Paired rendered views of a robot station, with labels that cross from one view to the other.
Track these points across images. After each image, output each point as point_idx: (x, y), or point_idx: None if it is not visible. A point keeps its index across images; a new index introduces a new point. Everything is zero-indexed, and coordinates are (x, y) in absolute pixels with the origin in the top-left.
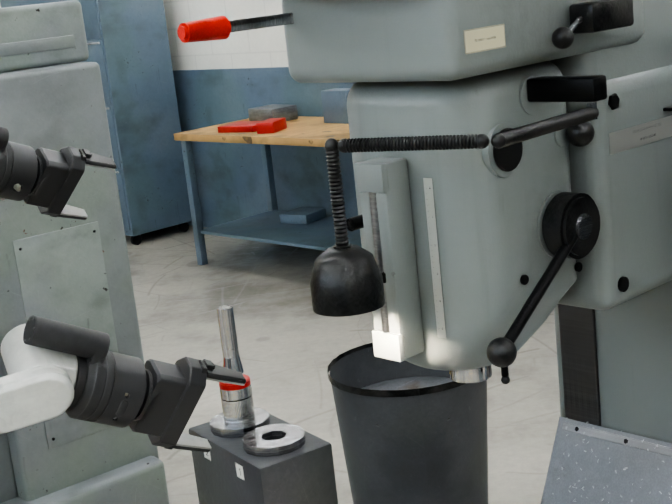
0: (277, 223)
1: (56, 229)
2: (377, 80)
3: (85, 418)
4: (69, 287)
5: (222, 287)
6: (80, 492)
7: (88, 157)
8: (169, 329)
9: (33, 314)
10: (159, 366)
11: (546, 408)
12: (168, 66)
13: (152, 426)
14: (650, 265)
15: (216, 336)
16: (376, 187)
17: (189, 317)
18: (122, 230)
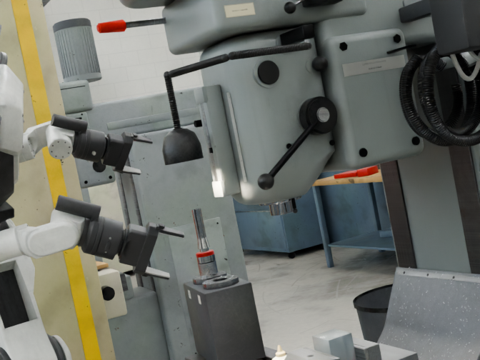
0: (378, 237)
1: (193, 222)
2: (197, 42)
3: (89, 252)
4: None
5: (339, 279)
6: None
7: (135, 136)
8: (299, 304)
9: (181, 274)
10: (133, 226)
11: None
12: None
13: (130, 259)
14: (386, 143)
15: (328, 307)
16: (201, 99)
17: (314, 297)
18: (235, 222)
